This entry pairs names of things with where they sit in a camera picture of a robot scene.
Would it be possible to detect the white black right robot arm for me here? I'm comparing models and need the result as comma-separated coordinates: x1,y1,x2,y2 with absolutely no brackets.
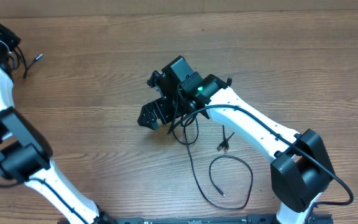
137,56,334,223

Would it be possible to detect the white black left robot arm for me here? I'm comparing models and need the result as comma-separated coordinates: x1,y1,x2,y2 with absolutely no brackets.
0,24,115,223

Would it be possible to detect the braided black usb cable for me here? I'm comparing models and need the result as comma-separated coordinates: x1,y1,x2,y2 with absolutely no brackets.
182,119,254,211

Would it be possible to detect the smooth black usb cable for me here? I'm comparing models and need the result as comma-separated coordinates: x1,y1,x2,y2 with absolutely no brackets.
9,46,44,79

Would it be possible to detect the thin black usb cable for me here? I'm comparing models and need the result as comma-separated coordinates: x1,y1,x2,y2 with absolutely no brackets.
171,114,236,152

